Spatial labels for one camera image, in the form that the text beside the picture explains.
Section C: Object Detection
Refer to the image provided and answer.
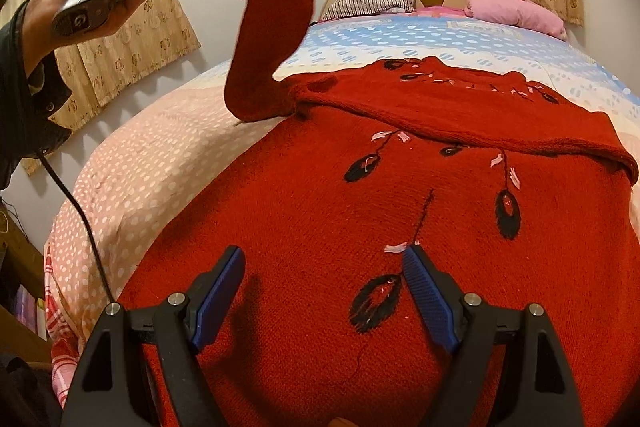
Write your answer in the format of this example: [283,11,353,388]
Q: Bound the pink plaid bed sheet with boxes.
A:
[44,245,79,407]

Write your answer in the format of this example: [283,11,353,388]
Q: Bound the dark jacket sleeve forearm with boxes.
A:
[1,4,72,188]

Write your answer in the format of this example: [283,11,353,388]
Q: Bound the pink blue dotted bedspread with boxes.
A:
[46,15,639,349]

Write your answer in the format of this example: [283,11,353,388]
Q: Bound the red knitted sweater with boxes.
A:
[122,0,639,426]

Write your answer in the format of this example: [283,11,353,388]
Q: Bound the beige curtain left wall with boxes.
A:
[1,0,200,173]

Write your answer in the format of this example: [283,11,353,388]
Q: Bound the black cable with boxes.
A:
[37,150,117,306]

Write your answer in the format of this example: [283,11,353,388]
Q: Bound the pink pillow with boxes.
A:
[413,0,567,41]

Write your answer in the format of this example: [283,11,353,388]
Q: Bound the striped grey pillow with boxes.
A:
[319,0,416,22]

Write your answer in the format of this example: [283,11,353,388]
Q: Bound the dark wooden bedside furniture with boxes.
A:
[1,202,51,369]

